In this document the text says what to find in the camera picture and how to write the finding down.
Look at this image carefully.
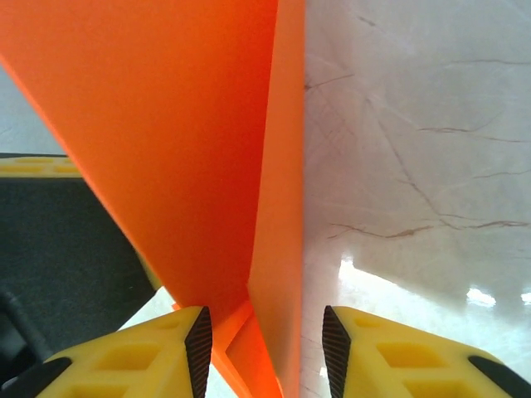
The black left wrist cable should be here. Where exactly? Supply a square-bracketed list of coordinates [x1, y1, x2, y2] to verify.
[0, 288, 47, 366]

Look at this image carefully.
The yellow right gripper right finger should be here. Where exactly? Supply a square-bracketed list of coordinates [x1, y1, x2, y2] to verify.
[322, 305, 531, 398]

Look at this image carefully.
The orange paper sheet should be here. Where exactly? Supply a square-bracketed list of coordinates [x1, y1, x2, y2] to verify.
[0, 0, 308, 398]

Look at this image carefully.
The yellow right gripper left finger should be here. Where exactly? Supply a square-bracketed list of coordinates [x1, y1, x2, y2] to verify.
[6, 305, 214, 398]

